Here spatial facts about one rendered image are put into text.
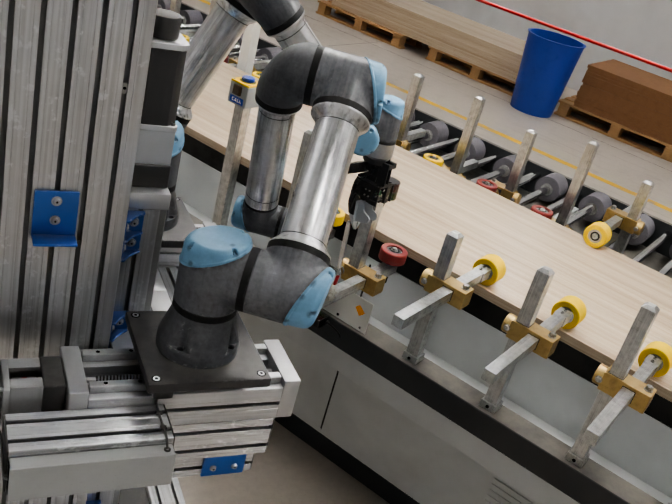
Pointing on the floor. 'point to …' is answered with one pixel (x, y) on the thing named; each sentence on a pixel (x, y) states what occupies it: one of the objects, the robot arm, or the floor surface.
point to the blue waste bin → (544, 71)
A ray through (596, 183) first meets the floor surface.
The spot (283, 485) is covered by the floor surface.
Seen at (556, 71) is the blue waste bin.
